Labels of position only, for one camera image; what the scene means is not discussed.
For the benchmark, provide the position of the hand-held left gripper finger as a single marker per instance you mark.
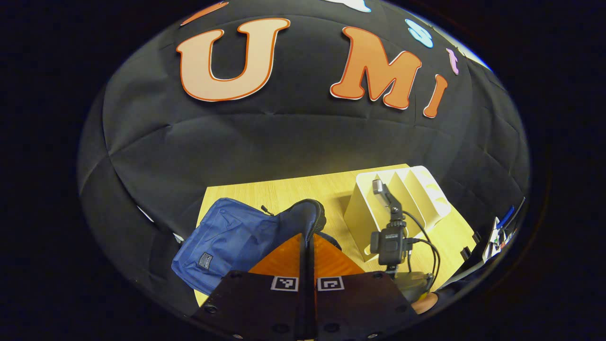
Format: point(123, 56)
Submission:
point(312, 303)
point(303, 303)

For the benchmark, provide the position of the blue schoolbag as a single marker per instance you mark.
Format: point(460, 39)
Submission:
point(227, 237)

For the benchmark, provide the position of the black table clamp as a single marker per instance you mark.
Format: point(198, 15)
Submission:
point(467, 253)

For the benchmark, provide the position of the black backdrop cloth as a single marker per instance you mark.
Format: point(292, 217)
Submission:
point(284, 142)

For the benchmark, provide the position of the mixed clutter beside table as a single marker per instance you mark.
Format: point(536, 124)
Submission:
point(499, 232)

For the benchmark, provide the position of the white bookshelf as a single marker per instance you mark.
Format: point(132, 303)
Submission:
point(364, 213)

